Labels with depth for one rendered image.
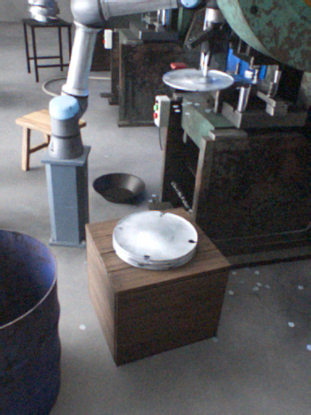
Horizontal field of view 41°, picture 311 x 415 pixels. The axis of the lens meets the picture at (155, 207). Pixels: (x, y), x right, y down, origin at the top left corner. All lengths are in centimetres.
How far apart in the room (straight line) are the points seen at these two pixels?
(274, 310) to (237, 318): 17
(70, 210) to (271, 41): 110
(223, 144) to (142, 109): 186
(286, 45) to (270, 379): 109
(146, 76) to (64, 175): 172
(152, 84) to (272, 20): 215
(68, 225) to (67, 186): 21
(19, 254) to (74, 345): 42
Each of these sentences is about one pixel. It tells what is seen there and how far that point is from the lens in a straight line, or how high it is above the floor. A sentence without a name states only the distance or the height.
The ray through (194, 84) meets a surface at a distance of 171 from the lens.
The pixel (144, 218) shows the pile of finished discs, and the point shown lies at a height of 39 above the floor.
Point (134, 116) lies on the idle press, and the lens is 343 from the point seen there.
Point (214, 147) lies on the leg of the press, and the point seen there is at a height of 59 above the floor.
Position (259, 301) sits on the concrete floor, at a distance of 184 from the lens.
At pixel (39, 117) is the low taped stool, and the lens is 261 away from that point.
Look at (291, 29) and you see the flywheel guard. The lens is 138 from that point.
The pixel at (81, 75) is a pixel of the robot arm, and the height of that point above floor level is 76.
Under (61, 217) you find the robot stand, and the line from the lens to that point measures 194.
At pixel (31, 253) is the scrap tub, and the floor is 41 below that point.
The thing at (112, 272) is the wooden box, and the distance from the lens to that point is 133.
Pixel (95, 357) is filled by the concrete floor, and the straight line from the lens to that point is 156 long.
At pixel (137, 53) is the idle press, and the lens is 331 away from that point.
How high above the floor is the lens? 123
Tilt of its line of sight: 32 degrees down
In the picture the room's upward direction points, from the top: 4 degrees clockwise
